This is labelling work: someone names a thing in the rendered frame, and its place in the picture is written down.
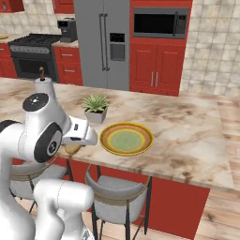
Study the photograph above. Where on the white bottle with brown cap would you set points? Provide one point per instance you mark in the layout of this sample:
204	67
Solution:
43	85

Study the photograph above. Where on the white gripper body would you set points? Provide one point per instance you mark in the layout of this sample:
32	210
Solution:
87	138

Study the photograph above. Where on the black coffee machine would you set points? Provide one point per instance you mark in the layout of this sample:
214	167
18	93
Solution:
68	30

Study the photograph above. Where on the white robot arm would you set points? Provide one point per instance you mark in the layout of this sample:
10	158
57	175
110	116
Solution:
40	131

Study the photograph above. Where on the black microwave oven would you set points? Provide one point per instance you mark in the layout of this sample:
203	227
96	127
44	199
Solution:
156	23

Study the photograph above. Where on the yellow flat dish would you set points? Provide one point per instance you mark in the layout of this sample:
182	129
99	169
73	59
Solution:
3	37

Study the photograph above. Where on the grey fridge door with dispenser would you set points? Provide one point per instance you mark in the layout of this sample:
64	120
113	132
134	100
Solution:
117	72

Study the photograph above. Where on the red base cupboard run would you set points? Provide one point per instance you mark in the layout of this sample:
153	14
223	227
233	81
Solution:
68	65
6	61

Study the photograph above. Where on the grey stool with black legs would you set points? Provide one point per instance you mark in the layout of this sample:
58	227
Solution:
117	195
47	175

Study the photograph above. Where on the red island base panel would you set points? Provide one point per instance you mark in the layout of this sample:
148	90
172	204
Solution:
178	206

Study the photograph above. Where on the black stove with oven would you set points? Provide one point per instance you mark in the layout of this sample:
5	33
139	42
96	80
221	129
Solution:
32	59

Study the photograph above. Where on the green plant in grey pot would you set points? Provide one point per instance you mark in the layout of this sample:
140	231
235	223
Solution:
95	108

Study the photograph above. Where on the red wall cupboard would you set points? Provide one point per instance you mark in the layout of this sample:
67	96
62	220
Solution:
11	4
64	5

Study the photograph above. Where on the yellow orange green plate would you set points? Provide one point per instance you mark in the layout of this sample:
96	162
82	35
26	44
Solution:
126	139

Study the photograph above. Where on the tan hot dog bun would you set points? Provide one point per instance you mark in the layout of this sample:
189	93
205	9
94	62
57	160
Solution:
71	149

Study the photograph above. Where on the red tall cupboard unit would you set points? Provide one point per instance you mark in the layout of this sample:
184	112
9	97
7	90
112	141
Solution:
159	65

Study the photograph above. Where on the grey fridge left door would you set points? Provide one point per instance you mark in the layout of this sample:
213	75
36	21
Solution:
87	43

